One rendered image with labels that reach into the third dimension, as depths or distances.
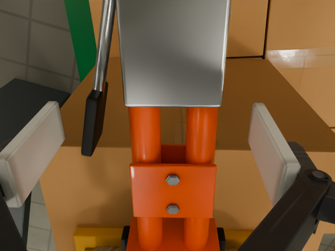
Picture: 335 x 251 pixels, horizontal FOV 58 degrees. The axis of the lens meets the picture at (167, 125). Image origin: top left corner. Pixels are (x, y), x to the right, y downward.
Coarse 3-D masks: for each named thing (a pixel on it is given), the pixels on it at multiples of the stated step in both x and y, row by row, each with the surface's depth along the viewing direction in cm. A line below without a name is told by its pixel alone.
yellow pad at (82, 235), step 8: (80, 232) 43; (88, 232) 43; (96, 232) 43; (104, 232) 43; (112, 232) 43; (120, 232) 43; (80, 240) 43; (88, 240) 43; (96, 240) 43; (104, 240) 43; (112, 240) 43; (120, 240) 43; (80, 248) 44; (88, 248) 44
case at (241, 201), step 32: (256, 64) 68; (224, 96) 52; (256, 96) 52; (288, 96) 52; (64, 128) 42; (128, 128) 42; (224, 128) 42; (288, 128) 42; (320, 128) 42; (64, 160) 39; (96, 160) 38; (128, 160) 38; (224, 160) 38; (320, 160) 37; (64, 192) 41; (96, 192) 41; (128, 192) 41; (224, 192) 40; (256, 192) 40; (64, 224) 44; (96, 224) 44; (128, 224) 44; (224, 224) 43; (256, 224) 43; (320, 224) 43
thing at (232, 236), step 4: (224, 232) 43; (228, 232) 43; (232, 232) 43; (236, 232) 43; (240, 232) 43; (244, 232) 43; (248, 232) 43; (228, 236) 43; (232, 236) 43; (236, 236) 43; (240, 236) 43; (244, 236) 43; (248, 236) 43; (228, 240) 42; (232, 240) 42; (236, 240) 42; (240, 240) 42; (244, 240) 42; (228, 244) 43; (232, 244) 43; (236, 244) 43; (240, 244) 43; (228, 248) 43; (236, 248) 43
